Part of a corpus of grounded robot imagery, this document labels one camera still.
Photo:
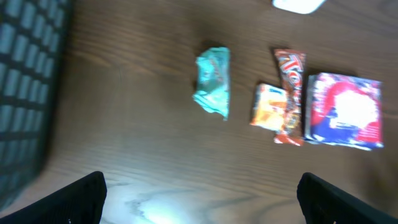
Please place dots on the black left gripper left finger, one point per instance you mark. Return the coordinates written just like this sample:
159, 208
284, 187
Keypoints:
81, 202

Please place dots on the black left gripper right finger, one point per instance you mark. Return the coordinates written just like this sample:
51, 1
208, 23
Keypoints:
322, 202

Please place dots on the purple pink tissue pack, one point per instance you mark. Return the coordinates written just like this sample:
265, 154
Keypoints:
343, 110

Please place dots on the orange snack packet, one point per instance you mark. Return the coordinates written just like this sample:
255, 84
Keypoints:
269, 107

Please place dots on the brown red chocolate bar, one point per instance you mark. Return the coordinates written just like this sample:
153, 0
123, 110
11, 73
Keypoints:
291, 67

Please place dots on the green wet wipes packet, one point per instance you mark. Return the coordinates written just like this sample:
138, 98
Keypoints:
213, 81

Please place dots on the grey plastic lattice basket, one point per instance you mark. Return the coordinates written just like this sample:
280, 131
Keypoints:
33, 39

